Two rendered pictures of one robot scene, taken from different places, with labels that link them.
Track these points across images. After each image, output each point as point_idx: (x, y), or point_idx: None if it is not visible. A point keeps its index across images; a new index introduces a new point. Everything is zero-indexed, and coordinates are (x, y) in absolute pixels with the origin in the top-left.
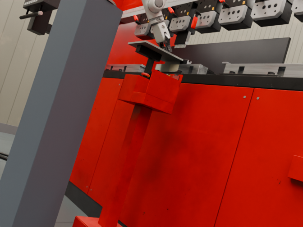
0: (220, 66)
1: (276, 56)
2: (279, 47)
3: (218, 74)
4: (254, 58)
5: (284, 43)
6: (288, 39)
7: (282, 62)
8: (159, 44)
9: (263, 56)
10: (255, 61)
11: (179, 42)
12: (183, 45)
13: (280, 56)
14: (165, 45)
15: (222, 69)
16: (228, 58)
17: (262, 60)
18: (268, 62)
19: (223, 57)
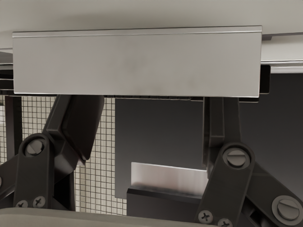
0: (301, 151)
1: (130, 159)
2: (130, 180)
3: (300, 125)
4: (182, 162)
5: (120, 184)
6: (114, 192)
7: (115, 145)
8: (213, 195)
9: (162, 165)
10: (177, 152)
11: (189, 210)
12: (150, 178)
13: (122, 158)
14: (49, 143)
15: (285, 140)
16: (274, 173)
17: (161, 155)
18: (143, 147)
19: (296, 178)
